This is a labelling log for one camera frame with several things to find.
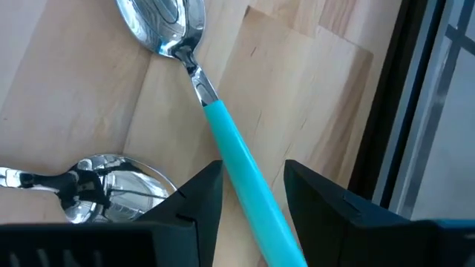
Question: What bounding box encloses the black aluminium table frame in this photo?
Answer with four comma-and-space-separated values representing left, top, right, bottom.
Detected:
347, 0, 448, 211

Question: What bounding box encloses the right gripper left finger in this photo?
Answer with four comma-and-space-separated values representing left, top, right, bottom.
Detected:
136, 159, 225, 267

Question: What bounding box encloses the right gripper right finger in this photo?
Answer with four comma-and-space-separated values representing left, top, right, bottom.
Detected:
283, 159, 412, 267

